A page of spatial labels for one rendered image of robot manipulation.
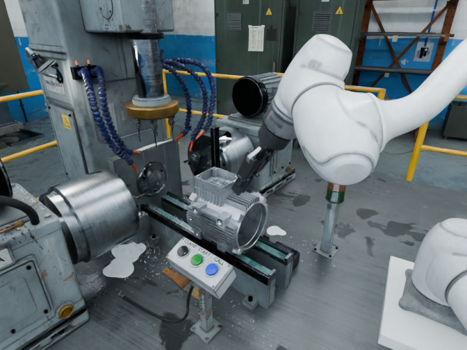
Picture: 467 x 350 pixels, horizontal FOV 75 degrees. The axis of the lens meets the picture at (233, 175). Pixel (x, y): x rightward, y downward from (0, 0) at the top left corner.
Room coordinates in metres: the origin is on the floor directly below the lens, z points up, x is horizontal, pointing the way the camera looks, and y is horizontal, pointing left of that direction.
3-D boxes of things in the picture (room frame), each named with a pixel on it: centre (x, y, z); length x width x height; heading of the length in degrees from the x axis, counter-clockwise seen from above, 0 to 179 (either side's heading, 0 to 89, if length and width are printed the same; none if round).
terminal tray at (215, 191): (0.87, 0.05, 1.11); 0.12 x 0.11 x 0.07; 51
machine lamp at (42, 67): (1.01, 0.58, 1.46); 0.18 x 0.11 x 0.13; 50
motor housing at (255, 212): (0.85, 0.02, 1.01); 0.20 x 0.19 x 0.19; 51
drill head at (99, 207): (0.77, 0.48, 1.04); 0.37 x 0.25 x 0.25; 140
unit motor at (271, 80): (1.51, -0.18, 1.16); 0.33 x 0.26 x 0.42; 140
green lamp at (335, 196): (0.93, -0.35, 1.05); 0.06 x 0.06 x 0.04
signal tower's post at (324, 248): (0.93, -0.35, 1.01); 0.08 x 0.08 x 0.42; 50
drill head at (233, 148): (1.30, 0.04, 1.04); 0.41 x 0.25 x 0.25; 140
